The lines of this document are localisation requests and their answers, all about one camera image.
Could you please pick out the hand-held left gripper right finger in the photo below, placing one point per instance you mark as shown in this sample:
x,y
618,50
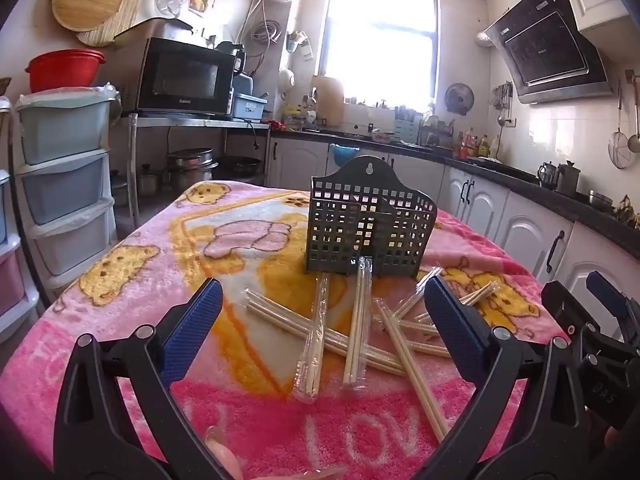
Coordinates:
x,y
455,330

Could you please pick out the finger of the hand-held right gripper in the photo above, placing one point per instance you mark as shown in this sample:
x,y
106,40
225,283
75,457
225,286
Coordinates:
x,y
560,305
602,287

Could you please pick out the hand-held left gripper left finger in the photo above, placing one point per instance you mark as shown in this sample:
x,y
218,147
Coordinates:
x,y
196,330

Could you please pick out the pile of chopsticks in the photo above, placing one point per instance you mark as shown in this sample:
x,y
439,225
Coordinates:
x,y
314,345

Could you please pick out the dark grey perforated utensil basket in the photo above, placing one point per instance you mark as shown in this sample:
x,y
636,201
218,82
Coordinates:
x,y
350,220

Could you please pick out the person's right hand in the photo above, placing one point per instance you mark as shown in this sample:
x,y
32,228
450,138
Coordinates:
x,y
616,442

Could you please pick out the person's left hand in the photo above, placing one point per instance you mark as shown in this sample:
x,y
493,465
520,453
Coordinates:
x,y
225,455

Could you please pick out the pink printed bear blanket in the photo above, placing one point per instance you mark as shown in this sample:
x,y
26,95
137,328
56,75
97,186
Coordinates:
x,y
125,310

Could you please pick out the steel bowl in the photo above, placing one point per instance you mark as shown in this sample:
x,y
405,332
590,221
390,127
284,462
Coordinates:
x,y
600,201

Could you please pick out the steel lidded pitcher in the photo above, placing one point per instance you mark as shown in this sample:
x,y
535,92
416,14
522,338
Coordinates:
x,y
568,180

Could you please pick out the small metal kettle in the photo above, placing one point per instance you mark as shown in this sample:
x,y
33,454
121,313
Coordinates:
x,y
547,176

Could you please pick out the hanging steel ladle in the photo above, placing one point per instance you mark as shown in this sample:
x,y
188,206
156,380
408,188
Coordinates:
x,y
634,142

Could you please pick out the small steel pot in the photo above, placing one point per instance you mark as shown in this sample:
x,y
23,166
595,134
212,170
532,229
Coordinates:
x,y
150,180

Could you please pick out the stack of steel pots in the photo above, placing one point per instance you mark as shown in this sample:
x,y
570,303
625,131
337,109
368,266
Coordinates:
x,y
192,170

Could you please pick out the dark wok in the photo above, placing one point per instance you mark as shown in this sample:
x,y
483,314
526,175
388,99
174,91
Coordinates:
x,y
242,166

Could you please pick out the row of condiment bottles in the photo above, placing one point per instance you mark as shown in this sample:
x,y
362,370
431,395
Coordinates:
x,y
475,146

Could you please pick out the pale plastic drawer tower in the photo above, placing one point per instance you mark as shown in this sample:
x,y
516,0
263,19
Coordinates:
x,y
65,185

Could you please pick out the drawer tower with pink drawer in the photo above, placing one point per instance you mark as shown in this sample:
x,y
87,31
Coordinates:
x,y
10,270

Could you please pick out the black dish rack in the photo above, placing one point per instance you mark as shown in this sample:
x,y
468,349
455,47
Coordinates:
x,y
434,134

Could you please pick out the blue hanging plastic bin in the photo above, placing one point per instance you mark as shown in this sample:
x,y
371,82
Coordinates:
x,y
344,155

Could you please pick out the metal shelf rack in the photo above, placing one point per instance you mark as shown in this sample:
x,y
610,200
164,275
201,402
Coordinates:
x,y
200,122

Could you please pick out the teal knife organizer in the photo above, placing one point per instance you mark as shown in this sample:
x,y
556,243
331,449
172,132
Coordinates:
x,y
405,127

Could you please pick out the grey-blue plastic box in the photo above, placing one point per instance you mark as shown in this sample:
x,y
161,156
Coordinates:
x,y
248,106

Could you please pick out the black range hood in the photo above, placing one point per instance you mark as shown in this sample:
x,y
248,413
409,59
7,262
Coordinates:
x,y
545,50

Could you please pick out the black microwave oven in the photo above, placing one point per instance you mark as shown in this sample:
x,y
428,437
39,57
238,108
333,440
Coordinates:
x,y
185,80

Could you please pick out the beige cutting board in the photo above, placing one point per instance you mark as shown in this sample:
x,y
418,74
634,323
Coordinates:
x,y
327,102

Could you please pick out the black blender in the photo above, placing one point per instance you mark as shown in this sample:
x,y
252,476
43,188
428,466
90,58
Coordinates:
x,y
234,60

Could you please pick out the red plastic basin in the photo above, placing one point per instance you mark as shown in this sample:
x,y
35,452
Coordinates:
x,y
65,70

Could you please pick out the kitchen window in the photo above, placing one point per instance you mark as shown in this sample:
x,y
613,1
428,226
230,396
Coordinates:
x,y
380,40

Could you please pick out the grey cardboard box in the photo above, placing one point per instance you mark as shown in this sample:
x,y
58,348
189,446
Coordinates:
x,y
150,27

